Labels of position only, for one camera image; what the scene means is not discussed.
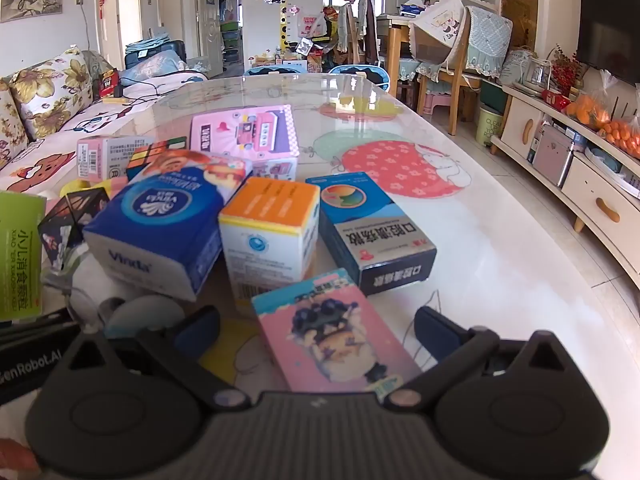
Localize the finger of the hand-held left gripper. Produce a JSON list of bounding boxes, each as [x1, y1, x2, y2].
[[0, 307, 82, 342]]

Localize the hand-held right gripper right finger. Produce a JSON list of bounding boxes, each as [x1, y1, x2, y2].
[[384, 306, 566, 411]]

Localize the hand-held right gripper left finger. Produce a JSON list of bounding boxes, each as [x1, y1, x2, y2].
[[65, 305, 251, 413]]

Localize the green medicine box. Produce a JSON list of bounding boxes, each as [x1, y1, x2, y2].
[[0, 192, 47, 322]]

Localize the pink cartoon box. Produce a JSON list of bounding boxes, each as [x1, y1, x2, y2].
[[251, 268, 426, 395]]

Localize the blue medicine box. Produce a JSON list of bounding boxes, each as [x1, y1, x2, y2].
[[306, 172, 437, 297]]

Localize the orange top white box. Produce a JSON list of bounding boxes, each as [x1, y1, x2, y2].
[[218, 177, 321, 311]]

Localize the black space print cube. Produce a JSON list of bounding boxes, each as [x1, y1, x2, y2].
[[37, 186, 111, 266]]

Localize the blue tissue pack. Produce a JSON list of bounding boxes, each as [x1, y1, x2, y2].
[[82, 150, 253, 303]]

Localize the colourful puzzle cube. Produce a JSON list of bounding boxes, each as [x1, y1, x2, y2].
[[126, 137, 188, 181]]

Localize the pink white small box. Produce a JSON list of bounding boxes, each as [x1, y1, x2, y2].
[[76, 136, 156, 181]]

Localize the pink toy box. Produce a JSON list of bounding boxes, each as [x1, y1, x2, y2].
[[190, 105, 299, 181]]

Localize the person's left hand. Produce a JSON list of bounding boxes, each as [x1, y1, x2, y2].
[[0, 437, 40, 472]]

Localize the white cloth bag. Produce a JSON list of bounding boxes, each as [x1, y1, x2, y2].
[[42, 255, 116, 331]]

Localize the floral pillow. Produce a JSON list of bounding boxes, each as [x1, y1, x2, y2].
[[7, 47, 96, 141], [0, 80, 31, 171]]

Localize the cream television cabinet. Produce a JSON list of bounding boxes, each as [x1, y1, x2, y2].
[[490, 82, 640, 291]]

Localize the green trash bin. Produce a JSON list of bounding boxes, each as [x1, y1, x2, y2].
[[475, 105, 506, 147]]

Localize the silver appliance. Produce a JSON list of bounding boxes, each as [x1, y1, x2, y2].
[[532, 122, 576, 188]]

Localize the pink stool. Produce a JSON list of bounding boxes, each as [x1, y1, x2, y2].
[[417, 87, 453, 118]]

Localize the sofa with cartoon cover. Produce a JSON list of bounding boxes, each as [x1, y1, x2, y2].
[[0, 47, 208, 201]]

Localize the red box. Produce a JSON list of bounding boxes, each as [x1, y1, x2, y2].
[[541, 89, 571, 111]]

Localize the light blue quilt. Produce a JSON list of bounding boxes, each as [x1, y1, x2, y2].
[[120, 55, 208, 86]]

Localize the blue child chair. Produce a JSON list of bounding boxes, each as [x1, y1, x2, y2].
[[327, 63, 391, 92], [242, 65, 296, 77]]

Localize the bag of oranges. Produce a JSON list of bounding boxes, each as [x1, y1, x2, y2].
[[597, 115, 640, 158], [565, 70, 613, 131]]

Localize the glass kettle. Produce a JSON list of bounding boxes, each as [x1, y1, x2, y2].
[[522, 57, 553, 91]]

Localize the black suitcase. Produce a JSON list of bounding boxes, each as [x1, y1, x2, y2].
[[125, 42, 187, 71]]

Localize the wooden chair with cloth covers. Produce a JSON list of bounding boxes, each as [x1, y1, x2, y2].
[[407, 0, 513, 136]]

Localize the folded light blue cloth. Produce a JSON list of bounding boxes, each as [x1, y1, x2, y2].
[[125, 36, 171, 51]]

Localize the green drawer tower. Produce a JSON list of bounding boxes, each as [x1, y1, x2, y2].
[[220, 20, 241, 63]]

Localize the red berry branches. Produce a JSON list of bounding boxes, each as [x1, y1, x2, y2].
[[547, 45, 586, 98]]

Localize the wooden dining table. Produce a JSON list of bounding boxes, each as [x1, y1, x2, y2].
[[377, 15, 416, 101]]

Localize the white door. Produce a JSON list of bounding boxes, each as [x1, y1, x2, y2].
[[195, 0, 223, 78]]

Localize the chair draped with clothes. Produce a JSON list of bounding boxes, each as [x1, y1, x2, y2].
[[337, 0, 381, 68]]

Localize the white plastic bag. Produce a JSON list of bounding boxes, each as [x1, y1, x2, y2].
[[298, 10, 328, 40]]

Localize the giraffe height chart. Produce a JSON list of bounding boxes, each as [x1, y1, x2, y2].
[[277, 0, 296, 53]]

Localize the black television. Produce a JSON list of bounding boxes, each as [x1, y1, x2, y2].
[[577, 0, 640, 86]]

